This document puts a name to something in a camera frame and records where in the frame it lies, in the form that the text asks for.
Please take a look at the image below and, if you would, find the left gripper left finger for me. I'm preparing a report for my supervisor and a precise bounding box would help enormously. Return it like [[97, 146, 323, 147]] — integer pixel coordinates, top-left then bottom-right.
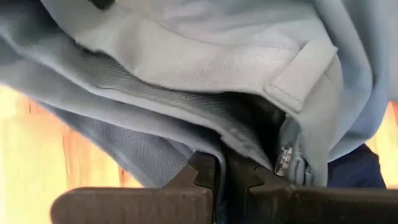
[[49, 151, 221, 224]]

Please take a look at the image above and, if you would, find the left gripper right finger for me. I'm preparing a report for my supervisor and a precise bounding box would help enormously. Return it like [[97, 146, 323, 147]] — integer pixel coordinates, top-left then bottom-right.
[[223, 149, 398, 224]]

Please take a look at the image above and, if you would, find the grey-green garment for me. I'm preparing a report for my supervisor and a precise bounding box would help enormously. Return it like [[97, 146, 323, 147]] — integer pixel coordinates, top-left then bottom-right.
[[0, 0, 398, 191]]

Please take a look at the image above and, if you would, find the black Puma underwear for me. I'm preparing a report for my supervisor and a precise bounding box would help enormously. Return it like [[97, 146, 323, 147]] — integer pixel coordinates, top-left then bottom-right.
[[326, 142, 387, 189]]

